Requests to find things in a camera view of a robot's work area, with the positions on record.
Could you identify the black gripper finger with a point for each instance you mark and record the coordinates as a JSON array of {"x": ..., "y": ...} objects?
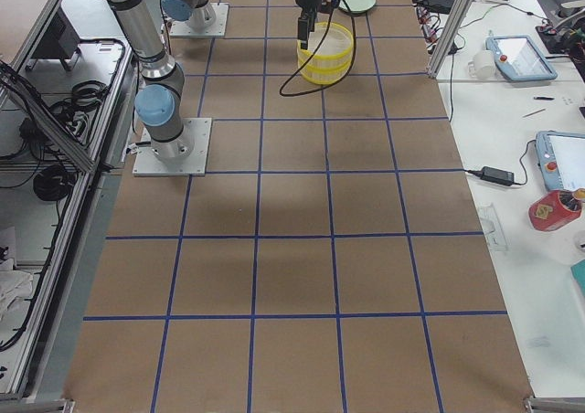
[
  {"x": 312, "y": 13},
  {"x": 303, "y": 30}
]

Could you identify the yellow bamboo steamer layer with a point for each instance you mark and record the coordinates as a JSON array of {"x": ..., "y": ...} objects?
[
  {"x": 330, "y": 42},
  {"x": 324, "y": 72}
]

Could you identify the light green plate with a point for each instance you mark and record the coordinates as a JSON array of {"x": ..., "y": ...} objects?
[{"x": 356, "y": 7}]

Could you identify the white mug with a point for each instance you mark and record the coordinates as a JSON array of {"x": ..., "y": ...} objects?
[{"x": 482, "y": 65}]

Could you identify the far blue teach pendant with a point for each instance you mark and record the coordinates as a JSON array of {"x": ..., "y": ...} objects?
[{"x": 518, "y": 59}]

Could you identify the blue teach pendant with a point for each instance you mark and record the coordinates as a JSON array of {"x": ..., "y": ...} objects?
[
  {"x": 518, "y": 59},
  {"x": 561, "y": 159}
]

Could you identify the black box on shelf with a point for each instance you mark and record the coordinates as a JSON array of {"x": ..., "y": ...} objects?
[{"x": 59, "y": 42}]

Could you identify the black power adapter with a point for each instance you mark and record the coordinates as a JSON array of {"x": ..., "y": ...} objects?
[{"x": 493, "y": 175}]

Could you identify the near blue teach pendant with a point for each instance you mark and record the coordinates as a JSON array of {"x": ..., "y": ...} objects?
[{"x": 561, "y": 159}]

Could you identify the clear plastic holder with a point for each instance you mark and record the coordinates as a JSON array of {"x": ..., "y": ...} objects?
[{"x": 492, "y": 228}]

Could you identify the red emergency stop device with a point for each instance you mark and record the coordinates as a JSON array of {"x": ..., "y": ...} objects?
[{"x": 556, "y": 209}]

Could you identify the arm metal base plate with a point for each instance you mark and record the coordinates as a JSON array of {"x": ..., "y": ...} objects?
[
  {"x": 186, "y": 155},
  {"x": 205, "y": 22}
]

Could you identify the aluminium frame post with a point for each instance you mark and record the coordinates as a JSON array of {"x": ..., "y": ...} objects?
[{"x": 444, "y": 44}]

